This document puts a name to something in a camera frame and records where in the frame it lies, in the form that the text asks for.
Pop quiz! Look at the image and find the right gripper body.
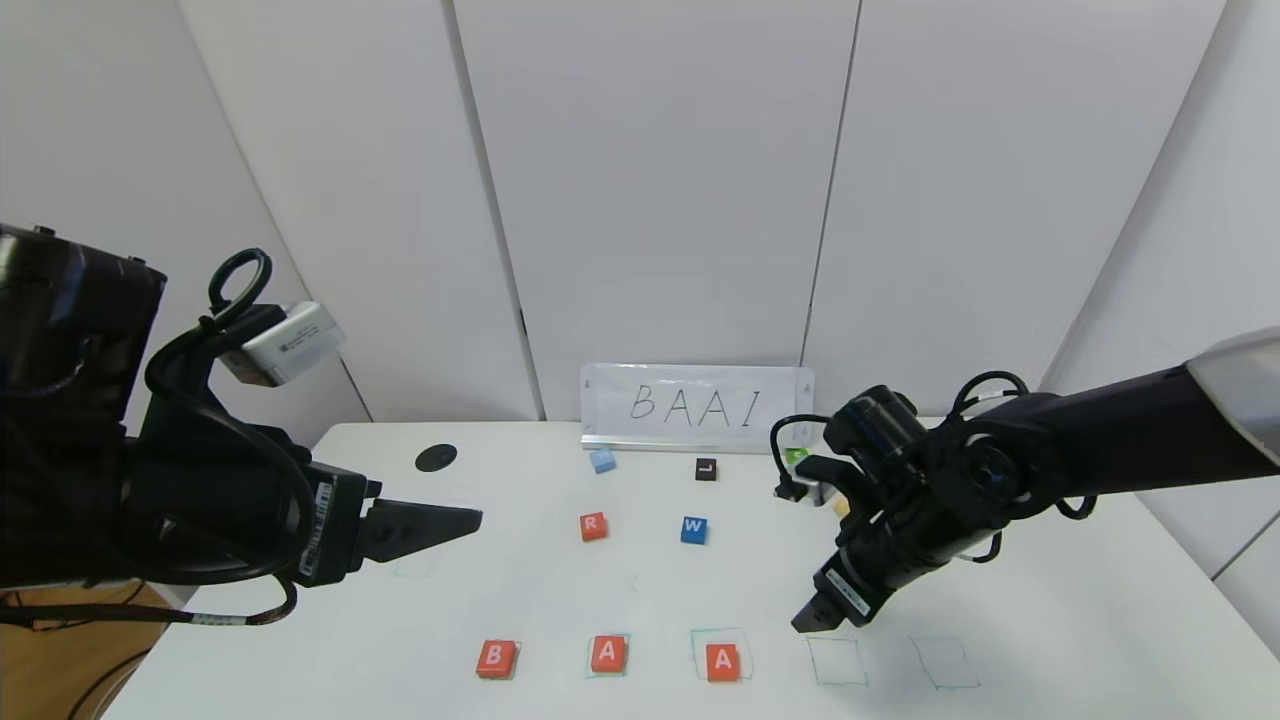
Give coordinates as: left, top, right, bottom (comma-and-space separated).
812, 522, 940, 629

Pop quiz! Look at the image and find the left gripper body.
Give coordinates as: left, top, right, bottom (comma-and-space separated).
138, 427, 368, 588

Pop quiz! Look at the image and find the orange letter B block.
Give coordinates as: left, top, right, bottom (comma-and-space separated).
476, 640, 521, 681

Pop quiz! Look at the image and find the white BAAI sign board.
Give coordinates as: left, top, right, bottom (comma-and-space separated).
580, 364, 816, 454

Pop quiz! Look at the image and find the thin braided labelled cable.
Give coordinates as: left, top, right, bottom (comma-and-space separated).
0, 575, 301, 627

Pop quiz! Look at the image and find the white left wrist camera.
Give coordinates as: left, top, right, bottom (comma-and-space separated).
222, 302, 347, 388

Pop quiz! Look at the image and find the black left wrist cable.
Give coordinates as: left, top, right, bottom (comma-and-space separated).
145, 248, 321, 591

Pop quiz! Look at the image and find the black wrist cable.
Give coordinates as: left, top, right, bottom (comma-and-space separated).
768, 370, 1099, 566
145, 248, 321, 591

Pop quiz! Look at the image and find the black floor cable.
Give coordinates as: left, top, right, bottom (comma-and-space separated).
65, 650, 156, 720

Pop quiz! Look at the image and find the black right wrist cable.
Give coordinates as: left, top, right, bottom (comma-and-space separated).
768, 370, 1099, 566

